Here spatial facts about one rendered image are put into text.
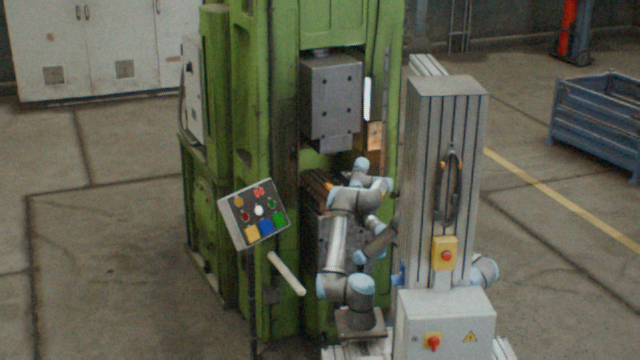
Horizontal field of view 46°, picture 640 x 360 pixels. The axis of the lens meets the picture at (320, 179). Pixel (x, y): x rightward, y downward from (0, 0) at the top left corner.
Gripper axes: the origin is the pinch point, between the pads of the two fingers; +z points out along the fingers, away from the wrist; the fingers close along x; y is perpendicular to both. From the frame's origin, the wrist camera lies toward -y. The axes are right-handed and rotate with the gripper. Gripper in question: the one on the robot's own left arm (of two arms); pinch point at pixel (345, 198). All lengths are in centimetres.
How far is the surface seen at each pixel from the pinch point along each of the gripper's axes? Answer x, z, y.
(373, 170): 30.0, 7.8, -20.8
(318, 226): -15.7, 14.4, 5.6
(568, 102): 352, 141, -150
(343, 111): 1.6, -39.1, -30.6
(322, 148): -10.9, -21.9, -21.1
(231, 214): -72, -16, 6
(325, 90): -9, -51, -37
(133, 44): -4, 291, -454
